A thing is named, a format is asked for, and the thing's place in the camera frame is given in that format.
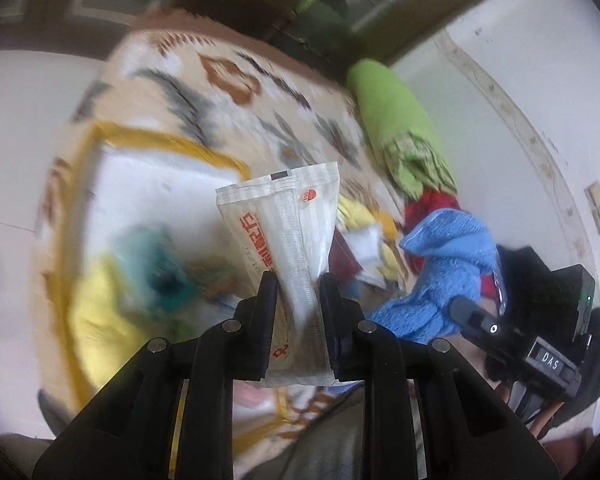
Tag dark red packet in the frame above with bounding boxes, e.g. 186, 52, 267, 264
328, 230, 367, 281

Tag red padded garment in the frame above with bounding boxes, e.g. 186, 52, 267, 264
404, 187, 503, 301

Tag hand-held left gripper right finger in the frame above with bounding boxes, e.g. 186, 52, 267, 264
319, 271, 557, 480

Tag beige wall switch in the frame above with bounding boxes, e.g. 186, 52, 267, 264
584, 182, 600, 235

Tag white packet with red print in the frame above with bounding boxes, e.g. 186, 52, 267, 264
215, 161, 341, 387

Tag yellow towel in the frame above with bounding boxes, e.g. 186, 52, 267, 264
336, 195, 406, 281

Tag green folded quilt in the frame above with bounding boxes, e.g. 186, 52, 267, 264
346, 58, 458, 198

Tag person's grey trousers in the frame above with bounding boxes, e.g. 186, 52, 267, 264
230, 385, 371, 480

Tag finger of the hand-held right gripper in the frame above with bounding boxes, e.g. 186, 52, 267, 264
451, 296, 523, 357

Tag yellow storage box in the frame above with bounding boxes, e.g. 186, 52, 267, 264
45, 122, 301, 441

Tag blue towel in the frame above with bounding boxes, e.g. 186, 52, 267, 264
367, 208, 498, 343

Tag leaf print blanket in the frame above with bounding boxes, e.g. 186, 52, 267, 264
45, 10, 413, 443

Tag pale yellow fluffy cloth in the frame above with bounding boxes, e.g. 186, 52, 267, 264
72, 260, 186, 366

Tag white plastic packet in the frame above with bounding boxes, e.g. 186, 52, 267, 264
350, 225, 387, 286

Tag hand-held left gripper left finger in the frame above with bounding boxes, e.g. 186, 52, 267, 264
32, 271, 281, 480

